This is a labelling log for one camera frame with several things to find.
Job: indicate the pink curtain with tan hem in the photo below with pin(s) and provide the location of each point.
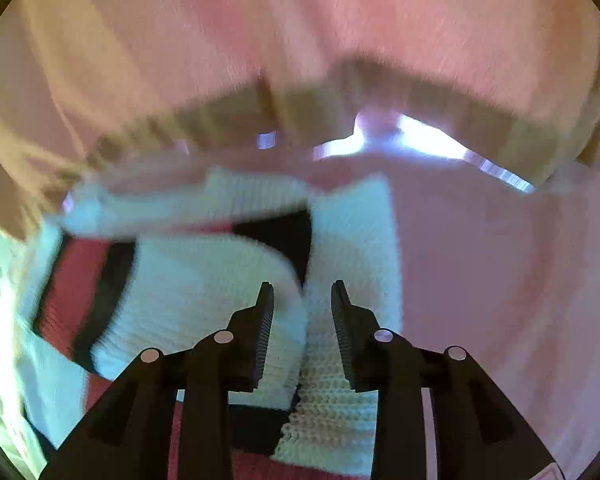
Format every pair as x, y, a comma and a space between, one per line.
280, 20

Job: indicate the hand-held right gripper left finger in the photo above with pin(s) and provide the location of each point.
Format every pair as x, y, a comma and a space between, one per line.
264, 332

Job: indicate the white knit sweater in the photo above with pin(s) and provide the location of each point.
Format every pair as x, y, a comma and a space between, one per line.
179, 270

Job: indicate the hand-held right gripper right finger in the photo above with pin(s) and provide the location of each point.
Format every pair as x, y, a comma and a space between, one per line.
341, 332

